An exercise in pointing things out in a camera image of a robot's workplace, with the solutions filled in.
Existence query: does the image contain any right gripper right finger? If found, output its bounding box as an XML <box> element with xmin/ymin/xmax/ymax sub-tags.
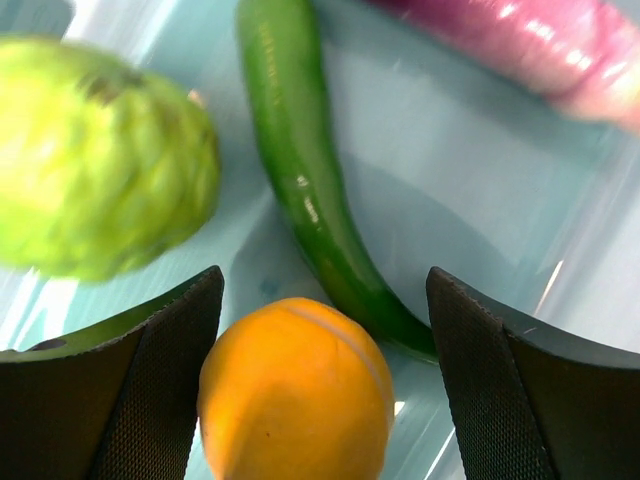
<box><xmin>426</xmin><ymin>268</ymin><xmax>639</xmax><ymax>479</ymax></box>

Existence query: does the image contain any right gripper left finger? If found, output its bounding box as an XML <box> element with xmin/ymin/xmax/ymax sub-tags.
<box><xmin>1</xmin><ymin>266</ymin><xmax>224</xmax><ymax>479</ymax></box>

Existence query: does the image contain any yellow toy lemon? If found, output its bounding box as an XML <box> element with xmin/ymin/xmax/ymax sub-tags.
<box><xmin>197</xmin><ymin>298</ymin><xmax>395</xmax><ymax>479</ymax></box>

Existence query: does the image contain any purple toy eggplant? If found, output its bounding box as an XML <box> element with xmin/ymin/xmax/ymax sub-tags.
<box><xmin>377</xmin><ymin>0</ymin><xmax>639</xmax><ymax>133</ymax></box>

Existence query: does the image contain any green toy chili pepper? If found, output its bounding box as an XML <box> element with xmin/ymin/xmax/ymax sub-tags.
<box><xmin>236</xmin><ymin>1</ymin><xmax>437</xmax><ymax>363</ymax></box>

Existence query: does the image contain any light green toy cabbage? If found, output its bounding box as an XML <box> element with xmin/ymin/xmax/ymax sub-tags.
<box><xmin>1</xmin><ymin>34</ymin><xmax>221</xmax><ymax>281</ymax></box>

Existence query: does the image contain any teal plastic tray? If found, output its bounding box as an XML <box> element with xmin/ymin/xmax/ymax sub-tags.
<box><xmin>0</xmin><ymin>0</ymin><xmax>640</xmax><ymax>480</ymax></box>

